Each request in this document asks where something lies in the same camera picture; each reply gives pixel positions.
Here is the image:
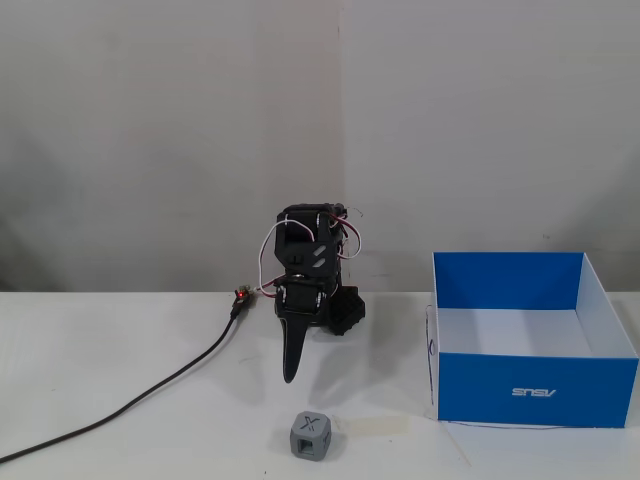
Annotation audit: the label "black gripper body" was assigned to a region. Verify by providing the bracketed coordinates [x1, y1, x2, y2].
[273, 277, 335, 329]

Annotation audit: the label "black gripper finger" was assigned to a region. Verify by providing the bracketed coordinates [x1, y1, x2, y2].
[285, 322, 313, 385]
[279, 319, 290, 375]

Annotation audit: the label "gray block with X mark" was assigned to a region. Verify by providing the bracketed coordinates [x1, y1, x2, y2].
[289, 410, 333, 460]

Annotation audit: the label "blue white ASUS box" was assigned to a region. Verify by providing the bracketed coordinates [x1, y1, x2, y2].
[430, 251, 640, 430]

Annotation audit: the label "small controller board red LED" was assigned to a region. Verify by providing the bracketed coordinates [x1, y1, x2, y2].
[230, 283, 257, 309]

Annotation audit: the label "clear tape strip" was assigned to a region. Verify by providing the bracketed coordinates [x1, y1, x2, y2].
[331, 415, 412, 437]

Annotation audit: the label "red white board wire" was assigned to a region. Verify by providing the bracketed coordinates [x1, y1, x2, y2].
[251, 277, 281, 300]

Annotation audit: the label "white red gripper servo wire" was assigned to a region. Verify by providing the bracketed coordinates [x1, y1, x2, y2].
[258, 218, 321, 294]

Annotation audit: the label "red white arm servo wires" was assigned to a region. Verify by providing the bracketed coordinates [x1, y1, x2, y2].
[328, 212, 365, 260]

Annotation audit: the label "black USB cable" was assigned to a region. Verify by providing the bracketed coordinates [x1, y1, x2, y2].
[0, 303, 242, 464]

